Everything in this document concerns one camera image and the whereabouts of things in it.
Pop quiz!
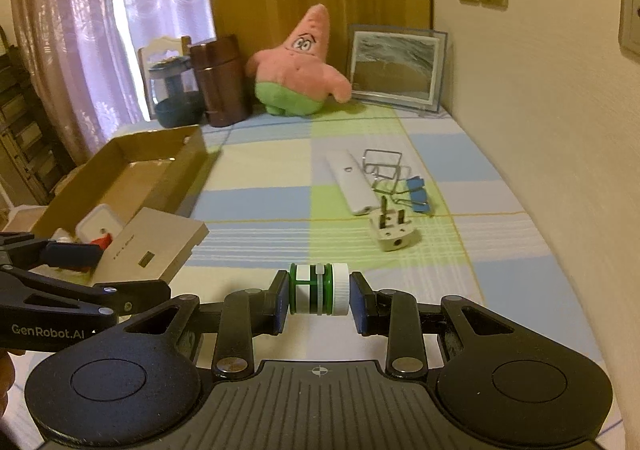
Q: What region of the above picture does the cream wooden chair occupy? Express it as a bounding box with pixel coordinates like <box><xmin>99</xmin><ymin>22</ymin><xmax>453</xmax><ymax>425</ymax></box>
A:
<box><xmin>137</xmin><ymin>36</ymin><xmax>193</xmax><ymax>121</ymax></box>

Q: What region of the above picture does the plaid tablecloth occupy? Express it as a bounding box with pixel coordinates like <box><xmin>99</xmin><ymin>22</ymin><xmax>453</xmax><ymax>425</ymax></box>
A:
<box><xmin>100</xmin><ymin>102</ymin><xmax>608</xmax><ymax>433</ymax></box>

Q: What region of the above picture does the green and white roll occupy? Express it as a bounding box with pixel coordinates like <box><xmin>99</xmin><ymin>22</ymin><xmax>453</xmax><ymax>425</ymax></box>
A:
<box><xmin>289</xmin><ymin>262</ymin><xmax>350</xmax><ymax>317</ymax></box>

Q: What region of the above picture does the white rectangular device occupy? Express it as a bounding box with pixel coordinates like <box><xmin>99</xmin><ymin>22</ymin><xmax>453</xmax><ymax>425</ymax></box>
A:
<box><xmin>325</xmin><ymin>150</ymin><xmax>381</xmax><ymax>217</ymax></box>

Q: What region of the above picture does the sand art picture frame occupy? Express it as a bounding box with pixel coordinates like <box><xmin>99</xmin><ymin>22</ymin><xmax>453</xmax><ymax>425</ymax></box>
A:
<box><xmin>346</xmin><ymin>23</ymin><xmax>451</xmax><ymax>113</ymax></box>

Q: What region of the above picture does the cream wall data socket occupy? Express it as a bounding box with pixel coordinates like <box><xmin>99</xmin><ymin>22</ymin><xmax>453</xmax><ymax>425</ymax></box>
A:
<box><xmin>618</xmin><ymin>0</ymin><xmax>640</xmax><ymax>58</ymax></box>

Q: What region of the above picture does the brown cardboard box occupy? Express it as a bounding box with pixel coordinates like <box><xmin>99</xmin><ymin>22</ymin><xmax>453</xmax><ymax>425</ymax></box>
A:
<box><xmin>37</xmin><ymin>125</ymin><xmax>207</xmax><ymax>251</ymax></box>

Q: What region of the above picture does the blue binder clip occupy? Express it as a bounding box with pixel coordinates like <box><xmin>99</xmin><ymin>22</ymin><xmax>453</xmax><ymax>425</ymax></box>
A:
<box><xmin>400</xmin><ymin>190</ymin><xmax>434</xmax><ymax>217</ymax></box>
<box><xmin>372</xmin><ymin>177</ymin><xmax>427</xmax><ymax>198</ymax></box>

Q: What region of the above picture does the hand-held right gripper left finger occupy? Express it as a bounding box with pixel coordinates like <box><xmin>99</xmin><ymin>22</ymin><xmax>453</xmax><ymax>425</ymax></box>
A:
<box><xmin>120</xmin><ymin>270</ymin><xmax>292</xmax><ymax>379</ymax></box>

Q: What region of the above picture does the cream three-pin plug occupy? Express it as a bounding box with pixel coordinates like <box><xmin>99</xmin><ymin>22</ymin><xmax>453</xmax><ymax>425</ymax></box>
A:
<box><xmin>369</xmin><ymin>195</ymin><xmax>417</xmax><ymax>252</ymax></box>

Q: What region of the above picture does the purple lace curtain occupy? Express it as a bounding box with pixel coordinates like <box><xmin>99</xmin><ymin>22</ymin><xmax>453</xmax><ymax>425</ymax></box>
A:
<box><xmin>7</xmin><ymin>0</ymin><xmax>218</xmax><ymax>166</ymax></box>

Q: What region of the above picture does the brown thermos jar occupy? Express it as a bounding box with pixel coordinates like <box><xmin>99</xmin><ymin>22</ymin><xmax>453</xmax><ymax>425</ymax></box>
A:
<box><xmin>189</xmin><ymin>34</ymin><xmax>252</xmax><ymax>128</ymax></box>

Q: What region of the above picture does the glass jar with dark lid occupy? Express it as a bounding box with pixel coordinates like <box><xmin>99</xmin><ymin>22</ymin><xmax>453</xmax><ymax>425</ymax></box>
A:
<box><xmin>148</xmin><ymin>56</ymin><xmax>206</xmax><ymax>127</ymax></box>

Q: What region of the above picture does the pink starfish plush toy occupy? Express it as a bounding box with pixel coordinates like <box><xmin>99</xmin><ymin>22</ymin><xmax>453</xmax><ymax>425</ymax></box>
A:
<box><xmin>246</xmin><ymin>4</ymin><xmax>352</xmax><ymax>118</ymax></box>

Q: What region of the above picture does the box of cotton swabs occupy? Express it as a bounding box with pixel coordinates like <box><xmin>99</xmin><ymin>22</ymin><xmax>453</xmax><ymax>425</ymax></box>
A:
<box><xmin>92</xmin><ymin>207</ymin><xmax>210</xmax><ymax>286</ymax></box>

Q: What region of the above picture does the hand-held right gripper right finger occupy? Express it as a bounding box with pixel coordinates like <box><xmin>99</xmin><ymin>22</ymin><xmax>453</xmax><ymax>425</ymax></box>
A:
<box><xmin>350</xmin><ymin>271</ymin><xmax>521</xmax><ymax>378</ymax></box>

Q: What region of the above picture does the dark wooden shelf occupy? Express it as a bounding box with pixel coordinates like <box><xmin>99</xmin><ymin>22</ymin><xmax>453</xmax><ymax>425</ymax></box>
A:
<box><xmin>0</xmin><ymin>25</ymin><xmax>76</xmax><ymax>211</ymax></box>

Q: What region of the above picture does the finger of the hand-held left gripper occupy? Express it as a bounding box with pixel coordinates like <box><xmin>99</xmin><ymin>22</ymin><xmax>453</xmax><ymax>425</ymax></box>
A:
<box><xmin>0</xmin><ymin>265</ymin><xmax>172</xmax><ymax>320</ymax></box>
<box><xmin>0</xmin><ymin>232</ymin><xmax>103</xmax><ymax>275</ymax></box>

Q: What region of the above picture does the white square plug adapter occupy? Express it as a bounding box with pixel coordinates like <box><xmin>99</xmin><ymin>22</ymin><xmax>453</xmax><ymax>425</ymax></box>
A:
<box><xmin>75</xmin><ymin>203</ymin><xmax>125</xmax><ymax>243</ymax></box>

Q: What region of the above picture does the metal wire hook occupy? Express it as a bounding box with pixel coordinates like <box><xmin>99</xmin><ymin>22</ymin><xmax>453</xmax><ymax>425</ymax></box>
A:
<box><xmin>361</xmin><ymin>148</ymin><xmax>405</xmax><ymax>183</ymax></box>

